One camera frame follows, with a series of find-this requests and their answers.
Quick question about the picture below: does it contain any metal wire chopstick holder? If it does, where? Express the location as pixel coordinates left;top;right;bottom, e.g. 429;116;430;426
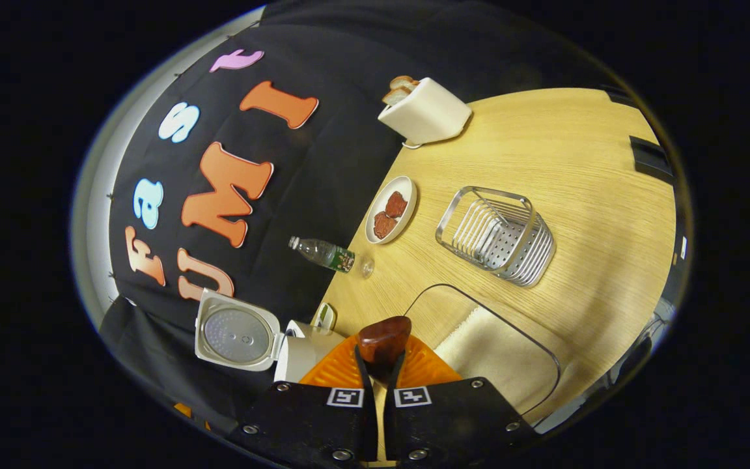
435;186;556;288

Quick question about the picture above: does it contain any brown wooden spoon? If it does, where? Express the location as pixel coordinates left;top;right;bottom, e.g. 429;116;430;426
357;316;413;382

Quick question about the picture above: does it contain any small white sauce dish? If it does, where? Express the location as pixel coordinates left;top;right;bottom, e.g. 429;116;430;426
310;302;338;333

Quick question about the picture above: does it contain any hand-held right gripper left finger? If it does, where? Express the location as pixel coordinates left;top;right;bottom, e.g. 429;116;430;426
229;334;379;466

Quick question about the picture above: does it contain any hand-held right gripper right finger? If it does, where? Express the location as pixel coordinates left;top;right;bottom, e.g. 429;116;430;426
385;334;540;466

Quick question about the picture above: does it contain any white rice cooker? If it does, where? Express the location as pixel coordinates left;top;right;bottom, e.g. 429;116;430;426
194;289;350;385

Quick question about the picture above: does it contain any clear rice container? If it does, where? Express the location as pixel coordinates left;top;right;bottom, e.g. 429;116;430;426
404;283;561;418

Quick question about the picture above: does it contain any white toaster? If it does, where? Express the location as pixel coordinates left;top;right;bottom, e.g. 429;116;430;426
378;77;473;145

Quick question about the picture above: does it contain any black backdrop cloth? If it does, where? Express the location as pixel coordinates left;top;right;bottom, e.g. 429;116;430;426
98;0;617;431

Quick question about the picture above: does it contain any clear plastic water bottle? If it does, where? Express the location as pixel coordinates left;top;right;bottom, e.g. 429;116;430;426
288;236;356;274

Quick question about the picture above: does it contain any white oval plate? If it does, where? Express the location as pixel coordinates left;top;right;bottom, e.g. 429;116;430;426
365;176;418;246

